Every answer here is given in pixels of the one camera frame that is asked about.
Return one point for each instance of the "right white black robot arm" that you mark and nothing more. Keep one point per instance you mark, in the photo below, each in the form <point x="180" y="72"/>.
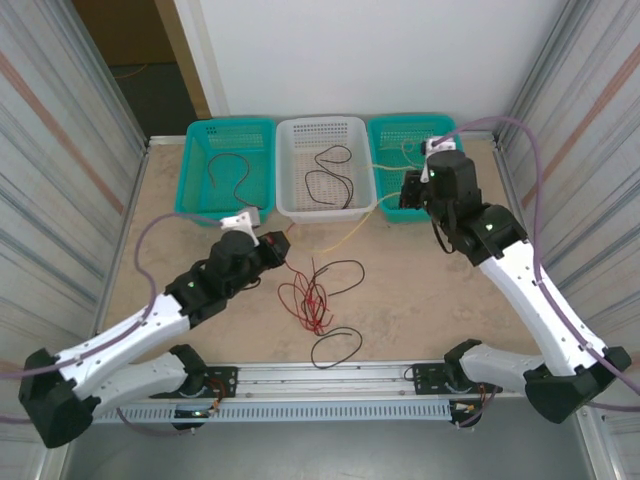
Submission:
<point x="530" y="300"/>

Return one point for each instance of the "teal plastic basket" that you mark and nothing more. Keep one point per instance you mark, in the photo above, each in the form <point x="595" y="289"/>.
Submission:
<point x="390" y="150"/>
<point x="220" y="185"/>

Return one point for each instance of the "white plastic basket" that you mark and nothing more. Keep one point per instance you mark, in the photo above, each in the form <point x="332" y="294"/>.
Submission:
<point x="325" y="190"/>

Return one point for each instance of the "aluminium table edge bar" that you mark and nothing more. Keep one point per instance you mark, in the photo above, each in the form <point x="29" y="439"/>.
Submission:
<point x="165" y="140"/>

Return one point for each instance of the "left small controller board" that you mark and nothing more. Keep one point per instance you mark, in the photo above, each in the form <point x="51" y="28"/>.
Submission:
<point x="192" y="414"/>

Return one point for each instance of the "small controller board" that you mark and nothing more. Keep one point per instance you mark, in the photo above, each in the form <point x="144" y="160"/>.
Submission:
<point x="192" y="414"/>
<point x="467" y="410"/>

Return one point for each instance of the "brown wooden door edge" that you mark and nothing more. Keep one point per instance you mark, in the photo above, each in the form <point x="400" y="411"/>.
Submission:
<point x="187" y="60"/>

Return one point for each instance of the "right small controller board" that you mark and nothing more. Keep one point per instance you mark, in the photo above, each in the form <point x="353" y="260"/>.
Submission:
<point x="467" y="410"/>

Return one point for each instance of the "brown board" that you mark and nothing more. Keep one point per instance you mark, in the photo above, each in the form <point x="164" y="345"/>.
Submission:
<point x="125" y="30"/>

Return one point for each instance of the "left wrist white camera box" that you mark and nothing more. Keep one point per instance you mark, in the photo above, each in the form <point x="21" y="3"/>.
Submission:
<point x="240" y="221"/>

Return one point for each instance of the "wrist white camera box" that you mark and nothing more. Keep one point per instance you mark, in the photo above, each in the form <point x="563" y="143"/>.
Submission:
<point x="240" y="221"/>
<point x="442" y="145"/>

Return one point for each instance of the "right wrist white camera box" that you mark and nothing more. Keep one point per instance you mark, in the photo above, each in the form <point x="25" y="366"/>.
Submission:
<point x="442" y="145"/>

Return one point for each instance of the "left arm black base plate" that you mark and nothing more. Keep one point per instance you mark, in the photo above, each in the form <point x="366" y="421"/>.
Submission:
<point x="222" y="382"/>

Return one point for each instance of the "aluminium mounting rail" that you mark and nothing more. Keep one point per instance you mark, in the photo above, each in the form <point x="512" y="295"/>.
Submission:
<point x="325" y="380"/>

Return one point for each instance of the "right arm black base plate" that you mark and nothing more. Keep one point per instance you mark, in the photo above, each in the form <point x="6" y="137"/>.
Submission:
<point x="425" y="377"/>

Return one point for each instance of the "white door frame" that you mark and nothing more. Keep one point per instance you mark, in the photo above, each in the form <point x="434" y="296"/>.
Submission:
<point x="202" y="50"/>

